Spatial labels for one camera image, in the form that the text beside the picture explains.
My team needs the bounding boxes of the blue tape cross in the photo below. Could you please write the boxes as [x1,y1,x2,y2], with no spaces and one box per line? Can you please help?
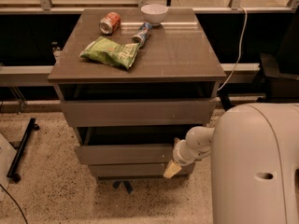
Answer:
[112,180,134,195]

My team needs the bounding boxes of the white panel at left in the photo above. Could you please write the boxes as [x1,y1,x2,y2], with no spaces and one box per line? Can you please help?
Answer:
[0,134,16,202]

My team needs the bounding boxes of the grey drawer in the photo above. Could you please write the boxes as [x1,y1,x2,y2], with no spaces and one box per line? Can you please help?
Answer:
[88,162,196,178]
[61,99,215,127]
[75,124,192,165]

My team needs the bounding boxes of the black floor cable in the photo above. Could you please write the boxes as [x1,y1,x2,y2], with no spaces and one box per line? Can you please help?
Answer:
[0,184,29,224]

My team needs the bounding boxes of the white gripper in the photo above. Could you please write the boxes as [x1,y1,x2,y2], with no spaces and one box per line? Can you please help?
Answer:
[164,137,199,178]

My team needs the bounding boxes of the white bowl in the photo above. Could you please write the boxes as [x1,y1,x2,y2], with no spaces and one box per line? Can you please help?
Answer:
[141,4,168,26]

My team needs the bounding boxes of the grey top drawer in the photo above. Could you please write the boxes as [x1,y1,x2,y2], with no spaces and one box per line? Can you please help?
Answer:
[61,99,215,127]

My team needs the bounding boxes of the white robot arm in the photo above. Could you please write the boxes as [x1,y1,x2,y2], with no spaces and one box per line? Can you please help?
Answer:
[164,103,299,224]

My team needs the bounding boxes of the grey bottom drawer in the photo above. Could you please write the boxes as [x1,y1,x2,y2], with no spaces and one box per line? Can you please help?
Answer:
[88,162,196,178]

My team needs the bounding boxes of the green chip bag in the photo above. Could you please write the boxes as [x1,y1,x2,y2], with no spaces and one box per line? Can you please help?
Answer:
[79,36,140,70]

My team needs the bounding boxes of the white cable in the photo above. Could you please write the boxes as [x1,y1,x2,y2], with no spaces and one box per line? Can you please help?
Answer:
[217,7,248,91]

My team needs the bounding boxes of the grey drawer cabinet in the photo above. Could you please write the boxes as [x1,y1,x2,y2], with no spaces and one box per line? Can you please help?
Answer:
[49,8,225,176]

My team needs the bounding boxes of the black wheeled stand leg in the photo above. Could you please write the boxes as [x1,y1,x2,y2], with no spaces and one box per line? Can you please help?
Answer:
[7,118,39,183]

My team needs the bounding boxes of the orange soda can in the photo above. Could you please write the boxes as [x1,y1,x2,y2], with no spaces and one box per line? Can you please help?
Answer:
[99,12,121,35]

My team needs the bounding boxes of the black office chair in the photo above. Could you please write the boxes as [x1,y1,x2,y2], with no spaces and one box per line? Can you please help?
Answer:
[260,14,299,103]

